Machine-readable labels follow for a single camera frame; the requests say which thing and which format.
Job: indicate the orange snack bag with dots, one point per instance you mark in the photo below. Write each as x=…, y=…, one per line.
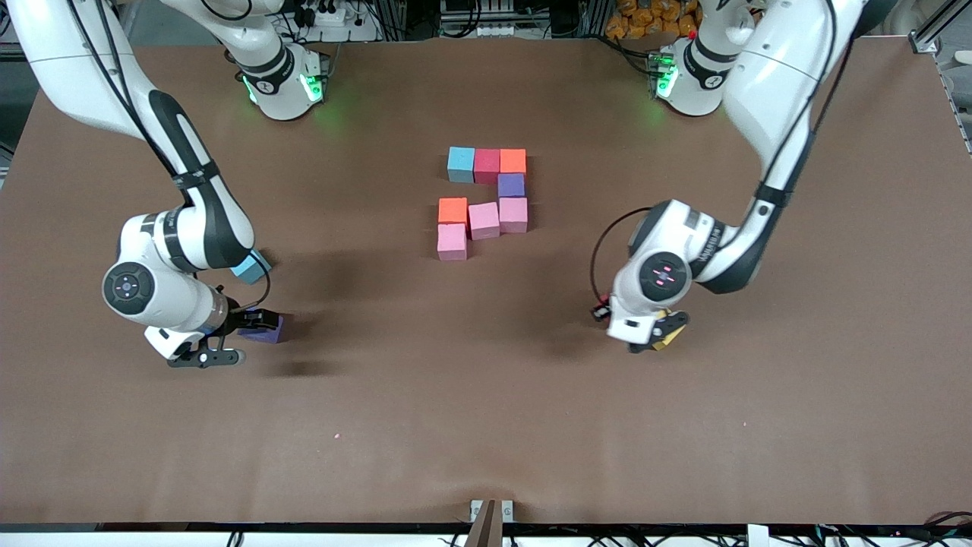
x=645, y=15

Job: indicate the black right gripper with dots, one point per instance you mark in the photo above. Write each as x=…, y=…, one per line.
x=237, y=321

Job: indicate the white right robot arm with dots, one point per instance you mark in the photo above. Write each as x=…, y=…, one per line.
x=129, y=289

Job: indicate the light blue foam cube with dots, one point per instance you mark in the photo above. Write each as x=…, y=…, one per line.
x=461, y=164
x=254, y=267

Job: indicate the large table cover sheet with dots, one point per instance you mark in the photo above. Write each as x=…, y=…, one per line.
x=486, y=418

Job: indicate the white power strip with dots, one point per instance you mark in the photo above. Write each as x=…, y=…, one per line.
x=328, y=17
x=497, y=30

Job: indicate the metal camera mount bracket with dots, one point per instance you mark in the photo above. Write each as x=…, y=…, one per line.
x=492, y=513

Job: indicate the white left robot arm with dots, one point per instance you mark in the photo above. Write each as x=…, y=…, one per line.
x=664, y=277

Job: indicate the red foam cube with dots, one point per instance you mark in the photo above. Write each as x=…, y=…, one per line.
x=487, y=165

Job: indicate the yellow foam cube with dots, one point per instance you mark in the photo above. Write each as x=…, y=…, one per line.
x=671, y=340

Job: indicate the purple foam cube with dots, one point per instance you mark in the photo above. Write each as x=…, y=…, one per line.
x=267, y=334
x=511, y=185

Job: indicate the orange foam cube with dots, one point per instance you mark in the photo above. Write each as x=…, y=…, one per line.
x=452, y=210
x=512, y=160

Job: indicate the light pink foam cube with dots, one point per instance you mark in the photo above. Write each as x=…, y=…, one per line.
x=452, y=241
x=484, y=220
x=513, y=215

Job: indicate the aluminium frame beam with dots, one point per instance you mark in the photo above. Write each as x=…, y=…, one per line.
x=106, y=15
x=925, y=44

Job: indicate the aluminium table side rail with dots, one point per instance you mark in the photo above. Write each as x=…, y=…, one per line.
x=963, y=114

